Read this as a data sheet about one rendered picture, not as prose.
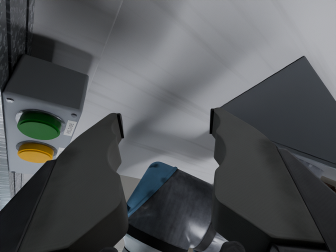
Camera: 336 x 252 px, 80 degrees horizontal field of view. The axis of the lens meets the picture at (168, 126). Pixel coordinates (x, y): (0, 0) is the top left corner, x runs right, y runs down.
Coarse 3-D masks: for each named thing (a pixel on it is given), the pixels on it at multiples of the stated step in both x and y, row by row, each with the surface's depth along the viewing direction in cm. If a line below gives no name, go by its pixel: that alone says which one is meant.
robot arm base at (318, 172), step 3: (300, 159) 29; (303, 162) 29; (306, 162) 29; (306, 165) 30; (309, 165) 30; (312, 165) 30; (309, 168) 30; (312, 168) 30; (315, 168) 30; (318, 168) 30; (312, 171) 30; (315, 171) 30; (318, 171) 30; (321, 171) 31; (315, 174) 30; (318, 174) 31; (321, 174) 32
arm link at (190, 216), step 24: (168, 168) 35; (144, 192) 31; (168, 192) 32; (192, 192) 33; (144, 216) 31; (168, 216) 31; (192, 216) 32; (144, 240) 29; (168, 240) 30; (192, 240) 32
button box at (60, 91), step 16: (16, 64) 21; (32, 64) 21; (48, 64) 22; (16, 80) 20; (32, 80) 20; (48, 80) 21; (64, 80) 22; (80, 80) 23; (16, 96) 19; (32, 96) 20; (48, 96) 20; (64, 96) 21; (80, 96) 22; (16, 112) 21; (32, 112) 20; (48, 112) 21; (64, 112) 21; (80, 112) 22; (16, 128) 23; (64, 128) 23; (16, 144) 25; (48, 144) 26; (64, 144) 27; (16, 160) 29
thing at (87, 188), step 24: (120, 120) 11; (72, 144) 9; (96, 144) 9; (72, 168) 8; (96, 168) 8; (48, 192) 7; (72, 192) 7; (96, 192) 7; (120, 192) 7; (48, 216) 6; (72, 216) 6; (96, 216) 6; (120, 216) 6; (24, 240) 5; (48, 240) 5; (72, 240) 5; (96, 240) 6
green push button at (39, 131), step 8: (24, 120) 20; (32, 120) 20; (40, 120) 20; (48, 120) 21; (56, 120) 22; (24, 128) 21; (32, 128) 21; (40, 128) 21; (48, 128) 21; (56, 128) 22; (32, 136) 22; (40, 136) 22; (48, 136) 22; (56, 136) 23
